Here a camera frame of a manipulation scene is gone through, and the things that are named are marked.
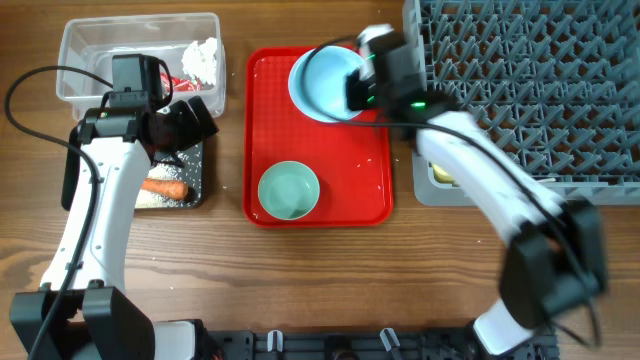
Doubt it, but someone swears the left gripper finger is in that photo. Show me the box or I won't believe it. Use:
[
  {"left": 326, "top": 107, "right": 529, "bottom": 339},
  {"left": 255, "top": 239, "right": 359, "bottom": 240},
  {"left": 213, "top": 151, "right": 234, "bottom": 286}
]
[
  {"left": 186, "top": 96, "right": 218, "bottom": 140},
  {"left": 170, "top": 101, "right": 202, "bottom": 148}
]

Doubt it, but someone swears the red snack wrapper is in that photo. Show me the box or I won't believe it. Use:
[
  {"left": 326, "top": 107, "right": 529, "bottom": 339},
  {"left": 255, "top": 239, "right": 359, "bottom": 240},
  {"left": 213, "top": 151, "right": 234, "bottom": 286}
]
[{"left": 161, "top": 73, "right": 203, "bottom": 94}]

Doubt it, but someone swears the light blue plate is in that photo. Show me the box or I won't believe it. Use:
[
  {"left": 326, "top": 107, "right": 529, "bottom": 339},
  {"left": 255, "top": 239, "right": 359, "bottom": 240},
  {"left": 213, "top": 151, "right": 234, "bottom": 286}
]
[{"left": 288, "top": 46, "right": 364, "bottom": 123}]

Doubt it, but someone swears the orange carrot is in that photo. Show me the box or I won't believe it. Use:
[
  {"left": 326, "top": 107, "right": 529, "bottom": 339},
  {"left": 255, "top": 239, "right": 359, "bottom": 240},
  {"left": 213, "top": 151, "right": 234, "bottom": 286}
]
[{"left": 141, "top": 178, "right": 189, "bottom": 201}]

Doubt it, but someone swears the white napkin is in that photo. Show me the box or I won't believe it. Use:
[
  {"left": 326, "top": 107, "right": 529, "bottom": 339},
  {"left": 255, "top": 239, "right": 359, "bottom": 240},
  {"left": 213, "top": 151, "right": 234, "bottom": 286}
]
[{"left": 181, "top": 37, "right": 219, "bottom": 86}]

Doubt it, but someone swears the white rice pile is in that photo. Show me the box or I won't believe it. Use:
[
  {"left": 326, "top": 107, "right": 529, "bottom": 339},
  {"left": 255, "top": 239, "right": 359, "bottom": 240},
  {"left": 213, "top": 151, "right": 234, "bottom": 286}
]
[{"left": 135, "top": 143, "right": 204, "bottom": 209}]

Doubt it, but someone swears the green bowl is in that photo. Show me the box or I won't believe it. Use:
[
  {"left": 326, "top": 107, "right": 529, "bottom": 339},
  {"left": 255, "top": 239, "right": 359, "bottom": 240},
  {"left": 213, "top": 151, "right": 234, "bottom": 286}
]
[{"left": 257, "top": 161, "right": 320, "bottom": 221}]

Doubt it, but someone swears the yellow cup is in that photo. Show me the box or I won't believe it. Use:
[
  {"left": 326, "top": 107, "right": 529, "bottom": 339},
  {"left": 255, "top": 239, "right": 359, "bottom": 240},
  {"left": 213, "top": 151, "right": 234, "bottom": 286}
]
[{"left": 431, "top": 164, "right": 455, "bottom": 184}]

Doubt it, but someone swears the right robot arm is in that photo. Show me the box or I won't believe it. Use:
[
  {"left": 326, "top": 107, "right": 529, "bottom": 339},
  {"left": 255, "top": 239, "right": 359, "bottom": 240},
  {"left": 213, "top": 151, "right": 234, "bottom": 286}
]
[{"left": 347, "top": 24, "right": 608, "bottom": 357}]

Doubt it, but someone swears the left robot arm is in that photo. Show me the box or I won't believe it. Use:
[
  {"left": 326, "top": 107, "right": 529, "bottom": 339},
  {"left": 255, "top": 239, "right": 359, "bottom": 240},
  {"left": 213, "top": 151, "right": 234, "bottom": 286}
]
[{"left": 9, "top": 54, "right": 223, "bottom": 359}]

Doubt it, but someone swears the grey dishwasher rack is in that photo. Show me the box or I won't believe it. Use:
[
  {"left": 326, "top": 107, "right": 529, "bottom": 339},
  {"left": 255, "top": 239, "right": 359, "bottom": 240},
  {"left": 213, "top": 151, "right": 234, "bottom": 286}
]
[{"left": 402, "top": 0, "right": 639, "bottom": 206}]

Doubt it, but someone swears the black tray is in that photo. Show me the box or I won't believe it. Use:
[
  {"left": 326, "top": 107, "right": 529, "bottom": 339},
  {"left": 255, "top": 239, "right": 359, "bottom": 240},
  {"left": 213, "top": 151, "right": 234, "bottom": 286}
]
[{"left": 60, "top": 119, "right": 205, "bottom": 212}]

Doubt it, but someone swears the red serving tray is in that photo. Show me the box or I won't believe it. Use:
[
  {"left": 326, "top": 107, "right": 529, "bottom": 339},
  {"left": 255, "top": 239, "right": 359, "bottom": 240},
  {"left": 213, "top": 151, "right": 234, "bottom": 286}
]
[{"left": 243, "top": 47, "right": 393, "bottom": 229}]

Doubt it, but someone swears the clear plastic bin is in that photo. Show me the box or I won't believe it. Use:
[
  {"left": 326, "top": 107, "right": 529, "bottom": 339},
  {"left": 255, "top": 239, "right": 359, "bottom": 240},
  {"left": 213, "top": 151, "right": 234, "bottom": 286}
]
[{"left": 58, "top": 12, "right": 226, "bottom": 117}]

